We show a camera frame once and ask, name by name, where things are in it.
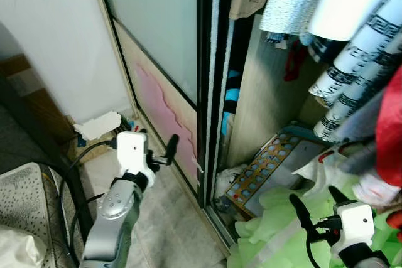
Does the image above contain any grey blue garment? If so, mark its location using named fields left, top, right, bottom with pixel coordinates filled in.
left=342, top=108, right=390, bottom=174

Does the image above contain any small red hanging item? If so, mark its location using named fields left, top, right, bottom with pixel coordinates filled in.
left=284, top=45, right=308, bottom=82

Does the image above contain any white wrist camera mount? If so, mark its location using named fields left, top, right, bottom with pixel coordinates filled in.
left=331, top=202, right=376, bottom=253
left=116, top=131, right=156, bottom=174

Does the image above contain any red garment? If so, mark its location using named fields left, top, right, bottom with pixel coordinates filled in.
left=375, top=66, right=402, bottom=187

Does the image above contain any blue black striped cloth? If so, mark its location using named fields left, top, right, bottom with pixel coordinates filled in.
left=220, top=70, right=242, bottom=137

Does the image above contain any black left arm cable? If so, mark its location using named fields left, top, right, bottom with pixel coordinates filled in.
left=58, top=139, right=120, bottom=265

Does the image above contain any crumpled white plastic bag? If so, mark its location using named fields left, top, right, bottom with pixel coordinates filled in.
left=294, top=147, right=356, bottom=195

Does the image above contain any wooden wardrobe panel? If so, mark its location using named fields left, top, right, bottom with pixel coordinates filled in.
left=225, top=14, right=330, bottom=168

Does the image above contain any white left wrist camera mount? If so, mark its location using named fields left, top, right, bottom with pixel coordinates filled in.
left=116, top=131, right=156, bottom=174

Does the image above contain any white paper scrap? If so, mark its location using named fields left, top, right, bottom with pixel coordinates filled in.
left=73, top=111, right=123, bottom=141

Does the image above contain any white pink cloth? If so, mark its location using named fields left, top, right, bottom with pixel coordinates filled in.
left=354, top=171, right=399, bottom=209

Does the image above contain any plain white garment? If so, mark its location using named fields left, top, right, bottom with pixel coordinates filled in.
left=307, top=0, right=402, bottom=41

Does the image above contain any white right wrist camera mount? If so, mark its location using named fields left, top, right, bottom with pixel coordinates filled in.
left=331, top=202, right=376, bottom=253

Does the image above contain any frosted glass wardrobe sliding door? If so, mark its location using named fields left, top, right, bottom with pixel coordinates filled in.
left=93, top=0, right=219, bottom=209

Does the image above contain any brown wooden furniture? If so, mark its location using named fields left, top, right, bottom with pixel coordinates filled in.
left=0, top=53, right=77, bottom=146

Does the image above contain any white black printed fabric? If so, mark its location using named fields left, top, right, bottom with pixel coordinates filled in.
left=308, top=0, right=402, bottom=143

